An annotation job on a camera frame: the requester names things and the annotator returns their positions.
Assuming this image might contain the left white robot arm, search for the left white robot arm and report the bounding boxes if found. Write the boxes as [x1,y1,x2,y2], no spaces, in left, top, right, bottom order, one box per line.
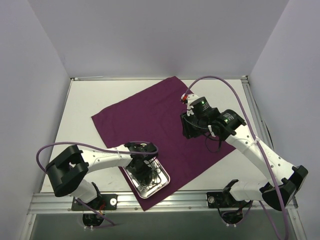
[45,142,158,210]

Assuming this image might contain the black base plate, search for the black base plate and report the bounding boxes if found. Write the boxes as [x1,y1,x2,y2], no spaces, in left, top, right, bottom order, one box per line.
[206,191,250,209]
[71,193,118,211]

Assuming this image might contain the purple surgical cloth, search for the purple surgical cloth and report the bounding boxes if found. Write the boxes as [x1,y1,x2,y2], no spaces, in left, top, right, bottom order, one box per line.
[91,76,235,211]

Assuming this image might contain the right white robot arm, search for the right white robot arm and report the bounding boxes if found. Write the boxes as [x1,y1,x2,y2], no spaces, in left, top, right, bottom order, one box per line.
[180,93,309,211]

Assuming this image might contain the steel instrument tray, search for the steel instrument tray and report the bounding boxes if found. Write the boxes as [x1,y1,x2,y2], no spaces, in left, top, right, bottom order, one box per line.
[123,142,171,199]

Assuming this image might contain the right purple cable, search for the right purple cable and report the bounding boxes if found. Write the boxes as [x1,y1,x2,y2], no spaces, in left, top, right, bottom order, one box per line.
[183,75,291,240]

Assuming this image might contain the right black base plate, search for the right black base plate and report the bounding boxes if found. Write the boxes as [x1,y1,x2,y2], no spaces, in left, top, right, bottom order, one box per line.
[206,191,250,209]

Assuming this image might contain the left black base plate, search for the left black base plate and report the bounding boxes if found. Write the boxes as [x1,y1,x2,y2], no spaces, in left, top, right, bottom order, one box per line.
[71,193,118,211]

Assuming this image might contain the aluminium rail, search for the aluminium rail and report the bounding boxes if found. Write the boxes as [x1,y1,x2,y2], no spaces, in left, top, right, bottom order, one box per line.
[27,187,299,215]
[239,78,274,150]

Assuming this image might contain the front aluminium rail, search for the front aluminium rail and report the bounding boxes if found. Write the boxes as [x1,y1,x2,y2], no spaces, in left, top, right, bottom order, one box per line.
[27,187,299,215]

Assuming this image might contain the right aluminium rail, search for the right aluminium rail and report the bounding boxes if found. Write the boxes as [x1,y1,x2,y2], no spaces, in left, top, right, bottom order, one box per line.
[239,78,274,150]

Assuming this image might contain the steel forceps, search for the steel forceps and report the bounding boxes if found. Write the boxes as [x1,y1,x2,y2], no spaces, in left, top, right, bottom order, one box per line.
[137,183,155,194]

